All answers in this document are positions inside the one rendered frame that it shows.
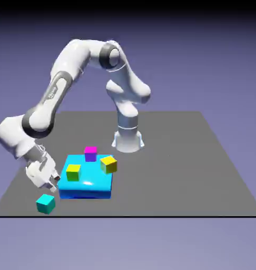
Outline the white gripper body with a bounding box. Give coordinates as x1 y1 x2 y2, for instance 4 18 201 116
25 154 58 189

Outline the small lime green cube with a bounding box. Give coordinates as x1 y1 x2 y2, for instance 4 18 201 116
66 163 82 182

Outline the small teal cube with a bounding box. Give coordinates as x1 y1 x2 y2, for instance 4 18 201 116
35 194 56 215

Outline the small magenta cube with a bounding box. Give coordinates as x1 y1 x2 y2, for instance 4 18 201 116
84 146 98 162

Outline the small yellow cube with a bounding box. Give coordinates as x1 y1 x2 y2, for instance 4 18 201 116
100 155 118 175

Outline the large blue box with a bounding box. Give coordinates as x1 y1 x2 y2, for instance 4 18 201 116
57 154 114 200

